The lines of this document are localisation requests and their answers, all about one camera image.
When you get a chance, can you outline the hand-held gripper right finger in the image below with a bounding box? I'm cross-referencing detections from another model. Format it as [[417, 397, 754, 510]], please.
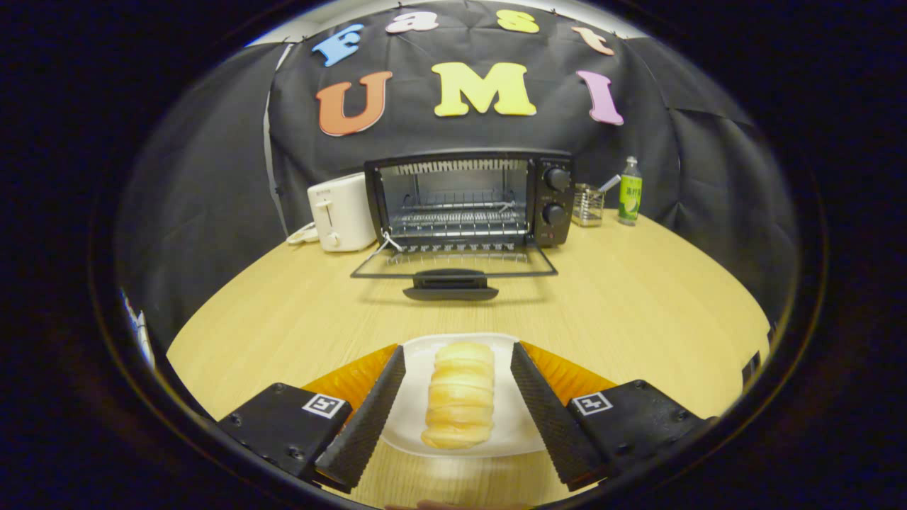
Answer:
[[510, 341, 713, 492]]

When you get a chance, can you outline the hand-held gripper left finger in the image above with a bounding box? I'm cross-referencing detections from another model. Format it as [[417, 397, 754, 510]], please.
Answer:
[[216, 344, 407, 494]]

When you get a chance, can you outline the yellow bread roll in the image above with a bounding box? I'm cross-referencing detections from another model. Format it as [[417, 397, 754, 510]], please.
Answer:
[[421, 341, 496, 450]]

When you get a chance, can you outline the black toaster oven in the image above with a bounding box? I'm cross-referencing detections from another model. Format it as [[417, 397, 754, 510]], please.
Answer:
[[350, 148, 576, 302]]

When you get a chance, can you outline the white pop-up toaster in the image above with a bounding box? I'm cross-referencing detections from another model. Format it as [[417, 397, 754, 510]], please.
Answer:
[[307, 172, 378, 253]]

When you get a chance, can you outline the white rectangular plate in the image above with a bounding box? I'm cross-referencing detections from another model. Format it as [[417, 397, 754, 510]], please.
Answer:
[[381, 333, 548, 458]]

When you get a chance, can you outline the green drink bottle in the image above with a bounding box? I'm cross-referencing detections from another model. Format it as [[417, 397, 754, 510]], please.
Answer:
[[618, 157, 643, 227]]

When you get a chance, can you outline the wire mesh utensil holder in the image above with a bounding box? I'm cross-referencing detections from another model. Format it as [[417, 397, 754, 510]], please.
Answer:
[[571, 183, 605, 227]]

